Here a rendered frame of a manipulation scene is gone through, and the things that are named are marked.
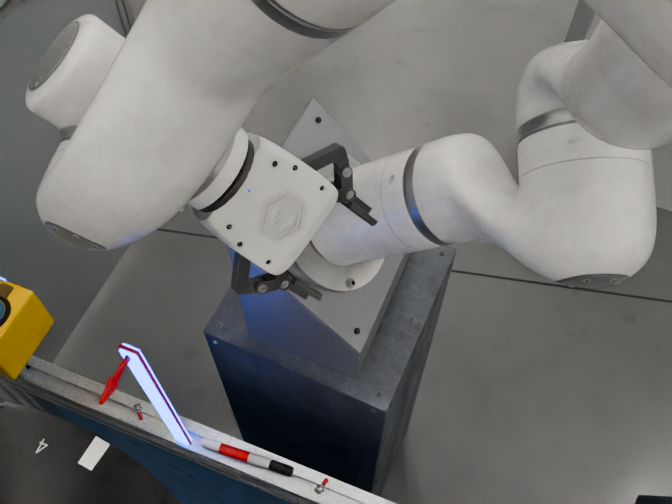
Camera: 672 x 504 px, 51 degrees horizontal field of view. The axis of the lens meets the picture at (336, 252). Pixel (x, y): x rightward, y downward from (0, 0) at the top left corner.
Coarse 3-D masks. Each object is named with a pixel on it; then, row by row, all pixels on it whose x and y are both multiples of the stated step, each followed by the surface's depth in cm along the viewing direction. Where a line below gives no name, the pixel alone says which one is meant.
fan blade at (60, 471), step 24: (0, 408) 73; (24, 408) 73; (0, 432) 72; (24, 432) 72; (48, 432) 73; (72, 432) 73; (0, 456) 71; (24, 456) 71; (48, 456) 72; (72, 456) 72; (120, 456) 74; (0, 480) 69; (24, 480) 70; (48, 480) 70; (72, 480) 71; (96, 480) 72; (120, 480) 73; (144, 480) 74
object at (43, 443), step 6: (36, 438) 72; (42, 438) 72; (48, 438) 72; (54, 438) 72; (36, 444) 72; (42, 444) 72; (48, 444) 72; (54, 444) 72; (30, 450) 71; (36, 450) 71; (42, 450) 72; (48, 450) 72; (30, 456) 71; (36, 456) 71; (42, 456) 71; (42, 462) 71
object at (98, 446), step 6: (96, 438) 74; (90, 444) 73; (96, 444) 73; (102, 444) 74; (108, 444) 74; (90, 450) 73; (96, 450) 73; (102, 450) 73; (84, 456) 72; (90, 456) 73; (96, 456) 73; (78, 462) 72; (84, 462) 72; (90, 462) 72; (96, 462) 73; (90, 468) 72
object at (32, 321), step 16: (16, 288) 94; (16, 304) 92; (32, 304) 94; (0, 320) 91; (16, 320) 92; (32, 320) 95; (48, 320) 99; (0, 336) 90; (16, 336) 93; (32, 336) 97; (0, 352) 91; (16, 352) 94; (32, 352) 98; (0, 368) 93; (16, 368) 95
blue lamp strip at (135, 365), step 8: (120, 352) 77; (128, 352) 76; (136, 360) 77; (136, 368) 79; (136, 376) 82; (144, 376) 81; (144, 384) 84; (152, 384) 83; (152, 392) 86; (152, 400) 89; (160, 400) 87; (160, 408) 91; (168, 416) 93; (168, 424) 97; (176, 424) 95; (176, 432) 99; (176, 440) 103; (184, 440) 101
